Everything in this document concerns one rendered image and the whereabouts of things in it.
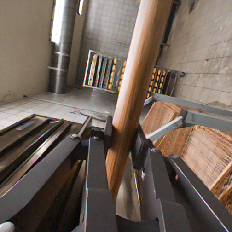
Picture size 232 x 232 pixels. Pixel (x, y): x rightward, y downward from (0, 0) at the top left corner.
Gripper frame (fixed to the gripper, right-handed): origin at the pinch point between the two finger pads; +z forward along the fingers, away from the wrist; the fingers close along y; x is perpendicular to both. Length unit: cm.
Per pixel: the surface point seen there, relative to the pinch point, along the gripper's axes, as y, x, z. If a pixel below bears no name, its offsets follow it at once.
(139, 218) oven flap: 24, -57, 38
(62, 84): -108, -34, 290
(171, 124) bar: 20.7, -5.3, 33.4
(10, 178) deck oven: -48, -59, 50
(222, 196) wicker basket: 42, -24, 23
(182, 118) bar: 23.8, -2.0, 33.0
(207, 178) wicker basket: 60, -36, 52
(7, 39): -141, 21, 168
